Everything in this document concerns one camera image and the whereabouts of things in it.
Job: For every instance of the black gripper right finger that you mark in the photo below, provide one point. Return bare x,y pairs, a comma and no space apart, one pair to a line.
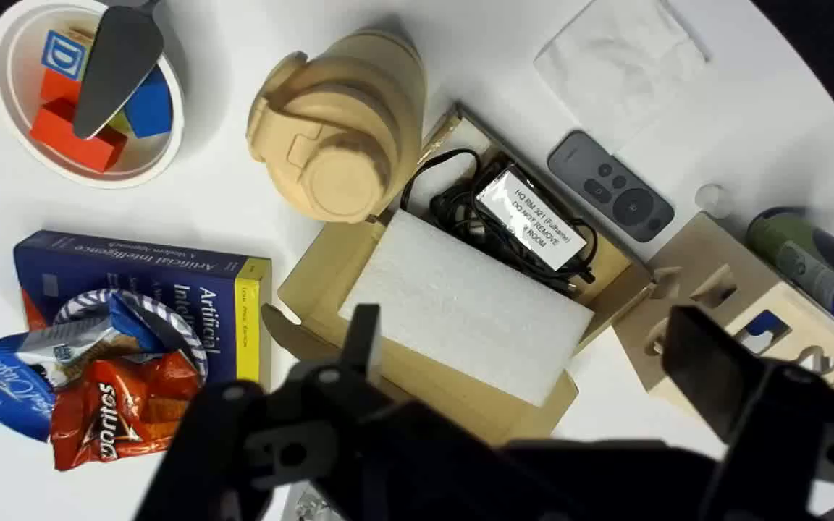
716,374

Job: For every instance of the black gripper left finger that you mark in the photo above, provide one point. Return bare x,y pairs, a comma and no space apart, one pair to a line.
361,342

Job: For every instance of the white paper napkin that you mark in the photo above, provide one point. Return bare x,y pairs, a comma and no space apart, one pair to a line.
622,62

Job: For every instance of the white foam pad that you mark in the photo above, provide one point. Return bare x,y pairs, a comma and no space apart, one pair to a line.
468,310

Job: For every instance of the wooden shape sorter box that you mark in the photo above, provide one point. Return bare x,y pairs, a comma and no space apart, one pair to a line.
712,270

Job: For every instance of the open cardboard box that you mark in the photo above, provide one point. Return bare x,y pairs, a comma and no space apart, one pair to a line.
306,319

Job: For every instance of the green and blue bottle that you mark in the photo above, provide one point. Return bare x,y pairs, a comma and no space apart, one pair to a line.
799,250

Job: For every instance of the tan insulated bottle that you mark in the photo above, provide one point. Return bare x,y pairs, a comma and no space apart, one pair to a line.
344,132

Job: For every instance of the grey remote control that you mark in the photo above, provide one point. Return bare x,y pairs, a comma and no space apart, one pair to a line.
610,186

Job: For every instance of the red chip bag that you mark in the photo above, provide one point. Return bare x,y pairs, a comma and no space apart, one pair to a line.
122,406

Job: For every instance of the blue wooden block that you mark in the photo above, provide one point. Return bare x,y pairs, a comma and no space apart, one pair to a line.
150,109

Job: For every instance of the blue chip bag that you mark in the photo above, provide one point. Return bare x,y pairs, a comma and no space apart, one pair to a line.
98,322

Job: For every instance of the red wooden block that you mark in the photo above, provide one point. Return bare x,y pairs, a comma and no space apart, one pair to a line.
53,127

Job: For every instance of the blue letter block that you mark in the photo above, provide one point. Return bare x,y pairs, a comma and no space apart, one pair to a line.
65,53

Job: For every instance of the white bowl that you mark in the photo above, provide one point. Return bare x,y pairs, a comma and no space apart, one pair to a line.
21,43

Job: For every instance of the black power adapter with cable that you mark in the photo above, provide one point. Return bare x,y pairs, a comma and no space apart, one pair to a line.
502,212

